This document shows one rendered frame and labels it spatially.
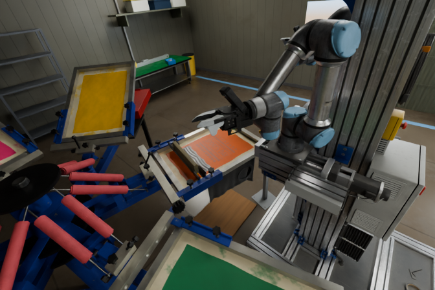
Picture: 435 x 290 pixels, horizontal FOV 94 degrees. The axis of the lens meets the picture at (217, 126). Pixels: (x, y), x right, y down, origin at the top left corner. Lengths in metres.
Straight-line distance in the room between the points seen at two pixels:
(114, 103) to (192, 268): 1.45
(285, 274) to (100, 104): 1.83
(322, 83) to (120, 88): 1.70
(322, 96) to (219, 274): 0.90
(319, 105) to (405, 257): 1.65
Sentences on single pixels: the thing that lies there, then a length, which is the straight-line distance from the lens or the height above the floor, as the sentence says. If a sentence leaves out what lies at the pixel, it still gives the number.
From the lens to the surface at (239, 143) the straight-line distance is 1.72.
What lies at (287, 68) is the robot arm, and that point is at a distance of 0.91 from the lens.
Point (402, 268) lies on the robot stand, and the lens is 2.28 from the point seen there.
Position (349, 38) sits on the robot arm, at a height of 1.85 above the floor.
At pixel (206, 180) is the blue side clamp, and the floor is 1.01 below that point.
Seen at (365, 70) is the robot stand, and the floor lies 1.69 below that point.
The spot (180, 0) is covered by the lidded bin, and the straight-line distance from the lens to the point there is 6.13.
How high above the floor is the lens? 2.01
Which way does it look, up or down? 33 degrees down
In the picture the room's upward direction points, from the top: 6 degrees counter-clockwise
